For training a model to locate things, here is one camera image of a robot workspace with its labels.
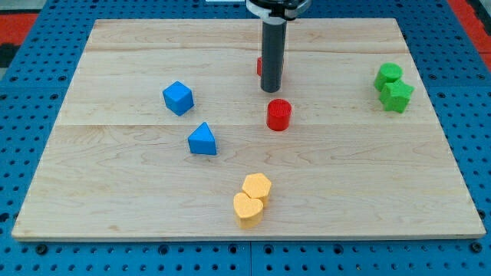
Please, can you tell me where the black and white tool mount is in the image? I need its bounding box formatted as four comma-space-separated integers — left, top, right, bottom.
245, 0, 311, 20

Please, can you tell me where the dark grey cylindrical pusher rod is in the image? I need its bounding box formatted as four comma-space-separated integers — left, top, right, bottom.
261, 18, 287, 93

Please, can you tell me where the red cylinder block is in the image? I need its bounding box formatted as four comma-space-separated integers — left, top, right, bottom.
266, 98, 292, 131

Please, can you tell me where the red star block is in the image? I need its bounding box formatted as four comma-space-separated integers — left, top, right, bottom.
256, 57, 262, 77

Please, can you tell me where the green star block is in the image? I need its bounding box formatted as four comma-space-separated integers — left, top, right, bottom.
379, 80, 415, 113

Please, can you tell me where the blue cube block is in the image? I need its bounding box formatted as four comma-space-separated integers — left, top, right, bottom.
163, 81, 194, 116

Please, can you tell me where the green cylinder block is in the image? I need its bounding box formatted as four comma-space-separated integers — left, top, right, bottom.
374, 62, 403, 91

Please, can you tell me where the blue triangle block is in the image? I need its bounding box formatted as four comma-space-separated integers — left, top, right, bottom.
188, 122, 217, 155

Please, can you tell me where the light wooden board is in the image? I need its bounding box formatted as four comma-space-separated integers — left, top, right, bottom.
12, 18, 486, 242

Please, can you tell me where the yellow hexagon block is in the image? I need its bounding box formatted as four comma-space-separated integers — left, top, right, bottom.
242, 172, 272, 207

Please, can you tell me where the yellow heart block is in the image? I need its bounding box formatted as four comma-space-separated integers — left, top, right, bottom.
233, 192, 264, 228

